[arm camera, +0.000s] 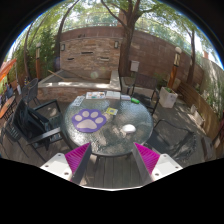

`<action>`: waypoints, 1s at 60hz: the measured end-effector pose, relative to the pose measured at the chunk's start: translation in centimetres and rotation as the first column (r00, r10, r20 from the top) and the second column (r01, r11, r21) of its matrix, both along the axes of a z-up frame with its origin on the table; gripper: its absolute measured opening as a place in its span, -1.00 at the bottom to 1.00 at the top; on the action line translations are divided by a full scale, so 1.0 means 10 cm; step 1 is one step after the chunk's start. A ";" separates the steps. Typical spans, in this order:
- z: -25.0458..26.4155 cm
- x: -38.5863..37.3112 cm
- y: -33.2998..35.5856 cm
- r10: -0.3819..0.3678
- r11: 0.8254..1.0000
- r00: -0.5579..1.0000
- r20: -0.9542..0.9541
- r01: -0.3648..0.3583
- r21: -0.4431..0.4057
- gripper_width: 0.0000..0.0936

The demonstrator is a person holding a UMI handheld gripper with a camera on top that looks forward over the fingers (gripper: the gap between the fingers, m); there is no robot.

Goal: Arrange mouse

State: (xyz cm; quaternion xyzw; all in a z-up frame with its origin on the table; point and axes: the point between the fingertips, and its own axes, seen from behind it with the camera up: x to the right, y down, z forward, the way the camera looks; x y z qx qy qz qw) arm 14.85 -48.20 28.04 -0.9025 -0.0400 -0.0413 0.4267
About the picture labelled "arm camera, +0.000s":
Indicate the small patterned card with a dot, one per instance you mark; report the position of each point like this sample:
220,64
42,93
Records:
78,101

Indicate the black patio chair left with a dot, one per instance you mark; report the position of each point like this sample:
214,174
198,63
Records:
39,126

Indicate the yellow green card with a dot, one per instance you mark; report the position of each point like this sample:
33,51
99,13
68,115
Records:
111,111

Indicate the round glass patio table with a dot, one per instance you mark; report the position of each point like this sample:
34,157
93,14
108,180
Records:
110,140

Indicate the large tree trunk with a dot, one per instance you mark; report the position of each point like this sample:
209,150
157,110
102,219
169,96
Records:
132,11

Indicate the colourful open book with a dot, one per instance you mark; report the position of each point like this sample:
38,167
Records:
95,95

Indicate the white booklet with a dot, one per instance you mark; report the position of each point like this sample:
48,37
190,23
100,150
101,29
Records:
113,95

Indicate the stone raised planter bed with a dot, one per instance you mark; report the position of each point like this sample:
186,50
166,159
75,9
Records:
68,91

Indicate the wooden lamp post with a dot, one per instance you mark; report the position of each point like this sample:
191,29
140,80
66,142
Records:
176,63

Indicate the black chair right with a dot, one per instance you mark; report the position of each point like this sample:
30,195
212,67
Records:
178,142

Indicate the white square planter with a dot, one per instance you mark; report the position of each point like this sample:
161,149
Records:
167,99

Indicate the black metal chair far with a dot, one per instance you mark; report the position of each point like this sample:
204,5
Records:
145,90

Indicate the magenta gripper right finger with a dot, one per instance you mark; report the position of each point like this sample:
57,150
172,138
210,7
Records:
153,166

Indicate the purple paw print mat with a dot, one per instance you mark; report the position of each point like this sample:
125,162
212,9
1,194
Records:
88,120

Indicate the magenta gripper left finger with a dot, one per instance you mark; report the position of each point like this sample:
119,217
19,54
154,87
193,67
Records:
70,166

